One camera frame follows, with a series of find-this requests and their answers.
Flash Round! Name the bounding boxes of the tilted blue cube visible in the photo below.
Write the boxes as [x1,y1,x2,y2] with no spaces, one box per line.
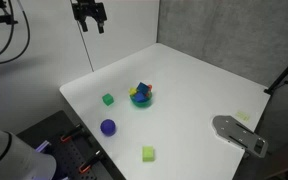
[136,81,150,96]

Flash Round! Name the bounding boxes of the black tripod pole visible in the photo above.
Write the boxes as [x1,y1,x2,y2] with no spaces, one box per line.
[263,48,288,96]

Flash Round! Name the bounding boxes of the yellow star toy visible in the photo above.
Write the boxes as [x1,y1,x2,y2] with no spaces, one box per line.
[128,86,139,97]

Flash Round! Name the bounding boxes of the grey metal mount plate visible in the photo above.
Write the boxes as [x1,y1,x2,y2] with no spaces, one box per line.
[211,114,269,159]

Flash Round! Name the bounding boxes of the black perforated base board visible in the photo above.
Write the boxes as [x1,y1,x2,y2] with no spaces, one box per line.
[15,109,127,180]

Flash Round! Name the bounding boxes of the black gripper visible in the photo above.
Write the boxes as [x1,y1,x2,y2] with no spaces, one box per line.
[70,0,108,35]

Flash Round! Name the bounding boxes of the green bowl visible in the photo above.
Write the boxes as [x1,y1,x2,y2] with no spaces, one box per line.
[129,89,154,109]

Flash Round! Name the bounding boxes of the lime green cube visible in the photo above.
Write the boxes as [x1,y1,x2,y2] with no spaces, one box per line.
[141,145,156,163]

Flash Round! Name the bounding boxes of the black orange clamp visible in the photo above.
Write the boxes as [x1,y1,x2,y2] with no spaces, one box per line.
[78,149,105,174]
[59,123,84,144]

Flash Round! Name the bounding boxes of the pale yellow sticker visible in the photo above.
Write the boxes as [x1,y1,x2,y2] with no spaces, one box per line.
[235,110,251,122]

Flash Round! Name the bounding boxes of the purple round block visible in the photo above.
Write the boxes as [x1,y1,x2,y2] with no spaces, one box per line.
[99,118,117,137]

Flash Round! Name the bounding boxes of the dark green cube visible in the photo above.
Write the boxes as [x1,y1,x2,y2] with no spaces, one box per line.
[101,92,115,107]

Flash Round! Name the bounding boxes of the flat-lying blue cube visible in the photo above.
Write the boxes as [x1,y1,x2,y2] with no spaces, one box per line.
[133,92,149,103]

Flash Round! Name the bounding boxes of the black hanging cable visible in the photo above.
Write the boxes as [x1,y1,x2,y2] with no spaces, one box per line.
[0,0,32,66]
[0,0,16,64]

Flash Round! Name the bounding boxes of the black horizontal stand bar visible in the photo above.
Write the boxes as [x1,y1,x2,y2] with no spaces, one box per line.
[0,14,19,26]

